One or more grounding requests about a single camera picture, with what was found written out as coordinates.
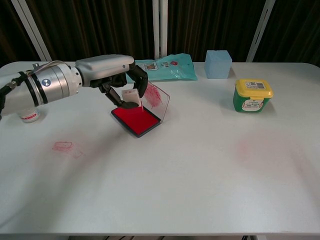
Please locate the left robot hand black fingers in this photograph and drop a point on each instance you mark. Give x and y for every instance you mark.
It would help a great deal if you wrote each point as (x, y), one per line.
(105, 66)

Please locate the small red white stamp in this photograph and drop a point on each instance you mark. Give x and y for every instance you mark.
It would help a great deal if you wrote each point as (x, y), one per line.
(130, 96)

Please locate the dark pleated curtain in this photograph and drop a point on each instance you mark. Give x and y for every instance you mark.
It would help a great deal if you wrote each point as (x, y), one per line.
(100, 25)

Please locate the red ink pad clear lid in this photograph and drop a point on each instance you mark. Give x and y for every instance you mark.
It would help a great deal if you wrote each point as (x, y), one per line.
(136, 121)

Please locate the teal wet wipes pack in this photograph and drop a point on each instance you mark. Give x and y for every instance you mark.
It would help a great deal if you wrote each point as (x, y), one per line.
(172, 67)

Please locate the small clear jar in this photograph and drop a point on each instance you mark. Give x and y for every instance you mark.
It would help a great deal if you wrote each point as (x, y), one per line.
(28, 116)

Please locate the light blue cube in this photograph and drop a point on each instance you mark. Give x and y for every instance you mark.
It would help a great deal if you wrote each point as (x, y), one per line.
(217, 65)

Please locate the green container yellow lid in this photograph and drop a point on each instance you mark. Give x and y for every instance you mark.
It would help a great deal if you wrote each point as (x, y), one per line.
(252, 98)

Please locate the white upright frame post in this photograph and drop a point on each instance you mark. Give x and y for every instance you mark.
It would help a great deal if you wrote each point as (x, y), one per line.
(160, 27)

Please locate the white slanted frame post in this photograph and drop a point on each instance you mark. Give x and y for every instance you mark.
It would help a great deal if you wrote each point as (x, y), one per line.
(261, 30)
(31, 30)

